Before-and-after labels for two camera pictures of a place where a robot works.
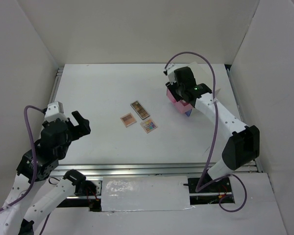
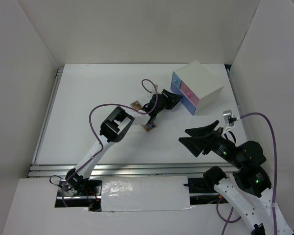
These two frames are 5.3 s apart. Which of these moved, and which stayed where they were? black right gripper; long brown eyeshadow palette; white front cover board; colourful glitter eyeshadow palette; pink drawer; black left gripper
Moved: black left gripper; black right gripper; pink drawer
Stayed: white front cover board; colourful glitter eyeshadow palette; long brown eyeshadow palette
